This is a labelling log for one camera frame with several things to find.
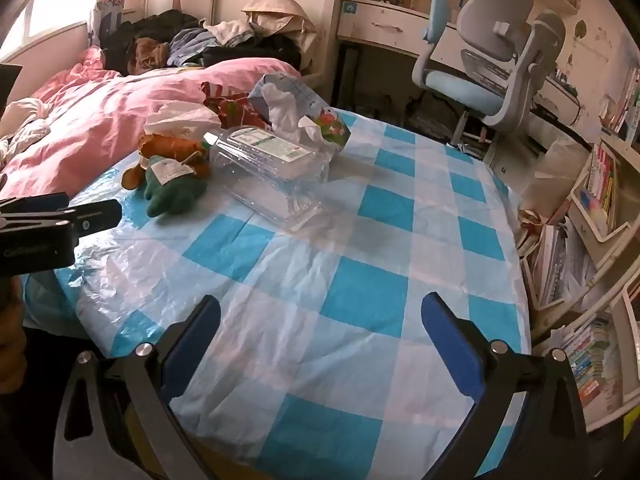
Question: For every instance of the printed curtain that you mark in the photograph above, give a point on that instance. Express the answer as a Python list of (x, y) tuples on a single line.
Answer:
[(107, 5)]

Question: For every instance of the brown garment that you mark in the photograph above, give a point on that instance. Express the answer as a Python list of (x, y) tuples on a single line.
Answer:
[(147, 55)]

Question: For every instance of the pink duvet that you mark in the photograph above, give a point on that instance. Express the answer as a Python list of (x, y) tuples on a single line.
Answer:
[(90, 125)]

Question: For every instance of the white tissue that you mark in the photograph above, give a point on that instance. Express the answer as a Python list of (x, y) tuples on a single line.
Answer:
[(287, 110)]

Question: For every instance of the short orange sausage wrapper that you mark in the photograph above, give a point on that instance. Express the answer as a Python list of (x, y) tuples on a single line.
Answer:
[(132, 176)]

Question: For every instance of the white desk with drawer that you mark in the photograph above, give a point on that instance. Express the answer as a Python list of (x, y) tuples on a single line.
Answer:
[(385, 25)]

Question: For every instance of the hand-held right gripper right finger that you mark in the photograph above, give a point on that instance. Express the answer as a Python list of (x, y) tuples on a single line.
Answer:
[(452, 345)]

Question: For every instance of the red snack wrapper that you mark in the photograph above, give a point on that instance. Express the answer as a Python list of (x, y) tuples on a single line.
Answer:
[(235, 110)]

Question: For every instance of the crumpled white cloth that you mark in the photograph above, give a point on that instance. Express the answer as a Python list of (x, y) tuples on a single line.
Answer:
[(25, 130)]

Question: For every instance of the stack of papers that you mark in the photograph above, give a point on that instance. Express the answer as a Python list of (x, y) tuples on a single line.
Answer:
[(560, 265)]

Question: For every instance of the large translucent plastic bag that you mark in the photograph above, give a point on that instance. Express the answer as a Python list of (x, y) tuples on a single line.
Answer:
[(560, 170)]

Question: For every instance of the blue white checkered tablecloth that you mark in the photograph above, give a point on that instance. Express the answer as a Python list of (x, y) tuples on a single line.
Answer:
[(310, 270)]

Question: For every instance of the row of colourful books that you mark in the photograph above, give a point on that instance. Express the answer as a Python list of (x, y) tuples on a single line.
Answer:
[(592, 360)]

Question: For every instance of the white garment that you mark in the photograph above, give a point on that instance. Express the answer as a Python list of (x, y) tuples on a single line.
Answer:
[(230, 30)]

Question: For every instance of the black garment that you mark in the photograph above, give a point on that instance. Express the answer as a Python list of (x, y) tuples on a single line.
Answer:
[(270, 50)]

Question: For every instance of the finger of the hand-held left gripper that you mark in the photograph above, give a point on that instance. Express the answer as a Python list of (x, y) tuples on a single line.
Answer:
[(95, 215), (47, 201)]

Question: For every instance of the books on high shelf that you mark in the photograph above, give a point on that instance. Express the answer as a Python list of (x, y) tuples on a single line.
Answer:
[(627, 105)]

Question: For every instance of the white bookshelf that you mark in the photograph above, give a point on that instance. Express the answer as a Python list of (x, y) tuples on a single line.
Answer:
[(607, 240)]

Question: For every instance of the small white plastic bag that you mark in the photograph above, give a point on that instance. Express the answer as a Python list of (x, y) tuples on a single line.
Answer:
[(180, 122)]

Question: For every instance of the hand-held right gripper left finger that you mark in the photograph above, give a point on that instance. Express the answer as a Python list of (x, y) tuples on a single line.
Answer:
[(192, 345)]

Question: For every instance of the person's left hand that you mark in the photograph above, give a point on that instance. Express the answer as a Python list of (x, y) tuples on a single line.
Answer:
[(11, 350)]

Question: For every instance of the dark clothes pile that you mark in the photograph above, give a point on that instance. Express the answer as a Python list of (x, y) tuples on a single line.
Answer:
[(150, 22)]

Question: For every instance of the beige pillow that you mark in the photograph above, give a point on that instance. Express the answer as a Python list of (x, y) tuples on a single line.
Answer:
[(280, 17)]

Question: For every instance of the blue-grey garment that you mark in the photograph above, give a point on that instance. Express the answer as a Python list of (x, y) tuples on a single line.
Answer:
[(192, 42)]

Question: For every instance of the grey and blue office chair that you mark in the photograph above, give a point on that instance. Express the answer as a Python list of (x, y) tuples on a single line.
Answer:
[(470, 87)]

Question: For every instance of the light blue milk carton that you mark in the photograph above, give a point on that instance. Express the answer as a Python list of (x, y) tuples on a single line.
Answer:
[(295, 85)]

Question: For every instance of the upright books in shelf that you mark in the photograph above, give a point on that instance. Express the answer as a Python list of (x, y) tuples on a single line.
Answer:
[(602, 180)]

